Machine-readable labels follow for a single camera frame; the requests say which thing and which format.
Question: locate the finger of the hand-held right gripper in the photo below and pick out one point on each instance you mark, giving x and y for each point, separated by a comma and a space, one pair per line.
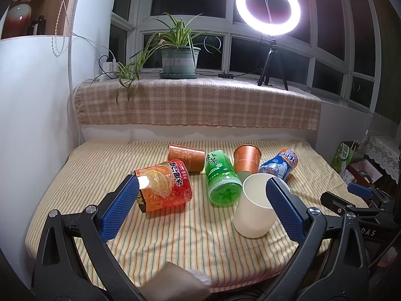
360, 190
336, 202

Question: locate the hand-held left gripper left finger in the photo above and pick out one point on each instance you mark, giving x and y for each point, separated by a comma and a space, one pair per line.
120, 208

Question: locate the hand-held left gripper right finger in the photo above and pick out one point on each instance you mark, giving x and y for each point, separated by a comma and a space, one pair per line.
285, 210

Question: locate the white cup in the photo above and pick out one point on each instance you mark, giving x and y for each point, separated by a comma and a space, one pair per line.
253, 210

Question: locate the brown patterned paper cup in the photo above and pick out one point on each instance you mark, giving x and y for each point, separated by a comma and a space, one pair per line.
184, 156
246, 160

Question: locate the cardboard box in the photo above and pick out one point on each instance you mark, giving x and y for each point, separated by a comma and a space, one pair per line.
360, 171

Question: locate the green paper bag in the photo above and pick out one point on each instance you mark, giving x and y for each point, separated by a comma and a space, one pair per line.
343, 158

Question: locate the blue drink bottle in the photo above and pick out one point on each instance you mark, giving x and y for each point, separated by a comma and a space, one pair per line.
278, 164

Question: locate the white lace cloth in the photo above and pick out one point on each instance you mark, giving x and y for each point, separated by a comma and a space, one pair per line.
383, 149

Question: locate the red orange drink bottle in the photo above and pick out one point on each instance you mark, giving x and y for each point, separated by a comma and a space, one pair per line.
163, 185

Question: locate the green tea bottle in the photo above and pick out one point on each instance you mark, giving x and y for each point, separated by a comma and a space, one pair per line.
221, 178

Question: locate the striped yellow cloth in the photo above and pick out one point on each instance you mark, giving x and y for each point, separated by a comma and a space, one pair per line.
188, 235

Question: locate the brown cloth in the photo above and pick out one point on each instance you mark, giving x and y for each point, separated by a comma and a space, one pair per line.
175, 283

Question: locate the plaid beige cloth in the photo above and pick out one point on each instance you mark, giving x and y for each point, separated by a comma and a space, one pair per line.
203, 103

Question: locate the white power strip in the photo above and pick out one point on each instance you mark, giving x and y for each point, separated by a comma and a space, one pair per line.
109, 65

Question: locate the green pot saucer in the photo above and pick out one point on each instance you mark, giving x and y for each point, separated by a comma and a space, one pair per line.
178, 76

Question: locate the black tripod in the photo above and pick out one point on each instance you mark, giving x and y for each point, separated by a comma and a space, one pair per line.
272, 59

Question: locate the green plant pot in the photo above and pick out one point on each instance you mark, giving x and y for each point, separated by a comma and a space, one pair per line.
181, 61

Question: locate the spider plant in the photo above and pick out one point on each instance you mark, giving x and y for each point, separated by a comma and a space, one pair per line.
175, 33

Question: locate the dark bottle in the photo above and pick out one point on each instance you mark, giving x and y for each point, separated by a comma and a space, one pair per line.
41, 25
32, 28

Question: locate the red ceramic vase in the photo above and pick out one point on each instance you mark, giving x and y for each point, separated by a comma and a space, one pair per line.
20, 12

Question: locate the white window frame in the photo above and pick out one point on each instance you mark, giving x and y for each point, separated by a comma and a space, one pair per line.
228, 28

